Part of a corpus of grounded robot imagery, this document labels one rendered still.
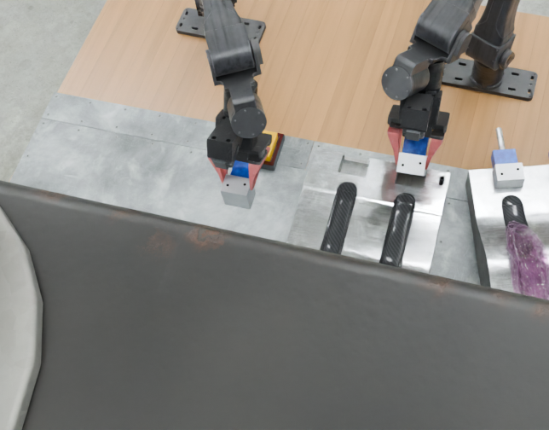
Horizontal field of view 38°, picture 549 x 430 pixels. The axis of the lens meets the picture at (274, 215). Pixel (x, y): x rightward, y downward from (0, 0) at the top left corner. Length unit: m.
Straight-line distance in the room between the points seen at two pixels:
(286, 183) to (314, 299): 1.42
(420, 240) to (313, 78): 0.49
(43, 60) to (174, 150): 1.43
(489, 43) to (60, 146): 0.90
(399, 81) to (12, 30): 2.11
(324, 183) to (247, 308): 1.31
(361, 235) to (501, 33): 0.47
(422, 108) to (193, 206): 0.53
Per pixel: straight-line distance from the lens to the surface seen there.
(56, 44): 3.08
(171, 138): 1.70
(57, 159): 1.75
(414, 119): 1.31
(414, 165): 1.45
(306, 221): 1.46
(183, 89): 1.77
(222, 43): 1.30
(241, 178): 1.43
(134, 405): 0.18
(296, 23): 1.85
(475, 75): 1.72
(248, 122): 1.27
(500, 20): 1.58
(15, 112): 2.94
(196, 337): 0.18
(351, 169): 1.54
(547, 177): 1.57
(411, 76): 1.30
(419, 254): 1.43
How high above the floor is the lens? 2.18
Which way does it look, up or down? 61 degrees down
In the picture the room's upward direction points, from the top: 12 degrees counter-clockwise
